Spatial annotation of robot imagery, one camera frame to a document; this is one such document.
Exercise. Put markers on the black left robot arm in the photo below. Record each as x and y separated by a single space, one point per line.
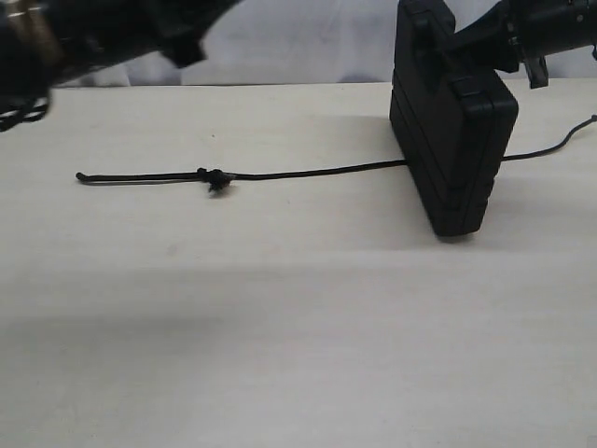
47 43

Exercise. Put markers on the black plastic carrying case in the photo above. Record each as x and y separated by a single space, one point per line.
451 116

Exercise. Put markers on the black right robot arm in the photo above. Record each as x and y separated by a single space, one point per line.
559 26

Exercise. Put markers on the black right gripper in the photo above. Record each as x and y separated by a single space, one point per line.
496 41

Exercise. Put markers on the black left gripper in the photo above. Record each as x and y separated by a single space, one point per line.
182 25

